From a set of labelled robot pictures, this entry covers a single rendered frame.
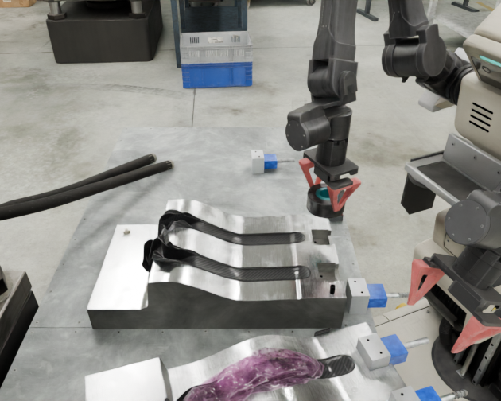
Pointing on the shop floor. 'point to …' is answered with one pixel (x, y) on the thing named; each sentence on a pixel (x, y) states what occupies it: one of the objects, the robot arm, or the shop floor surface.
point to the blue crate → (217, 75)
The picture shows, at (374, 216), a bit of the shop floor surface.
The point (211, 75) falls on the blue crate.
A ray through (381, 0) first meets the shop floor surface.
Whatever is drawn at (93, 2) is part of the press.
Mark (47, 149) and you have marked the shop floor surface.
